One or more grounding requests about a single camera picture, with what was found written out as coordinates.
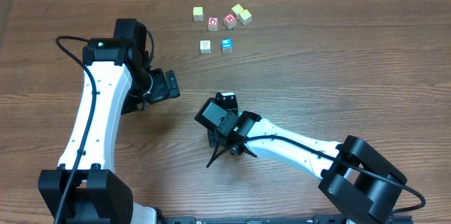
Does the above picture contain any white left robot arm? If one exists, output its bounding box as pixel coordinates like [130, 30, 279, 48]
[38, 18, 180, 223]

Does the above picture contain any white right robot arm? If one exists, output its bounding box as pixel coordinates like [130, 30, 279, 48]
[194, 93, 407, 223]

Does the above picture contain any pale wooden block far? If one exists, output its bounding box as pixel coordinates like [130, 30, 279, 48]
[199, 40, 211, 54]

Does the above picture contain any blue wooden block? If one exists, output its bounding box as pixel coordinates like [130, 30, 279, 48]
[221, 38, 233, 53]

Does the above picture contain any red wooden block left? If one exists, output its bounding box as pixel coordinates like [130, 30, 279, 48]
[207, 17, 218, 32]

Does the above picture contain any red wooden block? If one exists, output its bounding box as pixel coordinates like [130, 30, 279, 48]
[223, 13, 237, 30]
[207, 17, 218, 32]

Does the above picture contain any yellow wooden block left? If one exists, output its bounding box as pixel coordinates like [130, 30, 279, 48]
[192, 6, 204, 21]

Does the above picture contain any yellow wooden block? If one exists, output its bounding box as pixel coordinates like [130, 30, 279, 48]
[231, 4, 244, 18]
[239, 9, 252, 25]
[192, 6, 204, 21]

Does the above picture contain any red wooden block right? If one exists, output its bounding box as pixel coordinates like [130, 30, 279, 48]
[223, 13, 237, 30]

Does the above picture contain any yellow wooden block upper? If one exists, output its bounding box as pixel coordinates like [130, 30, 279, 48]
[231, 4, 244, 18]

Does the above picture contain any yellow wooden block right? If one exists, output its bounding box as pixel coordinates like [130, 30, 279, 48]
[239, 9, 252, 25]

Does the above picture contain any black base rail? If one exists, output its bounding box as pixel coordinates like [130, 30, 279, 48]
[157, 215, 352, 224]

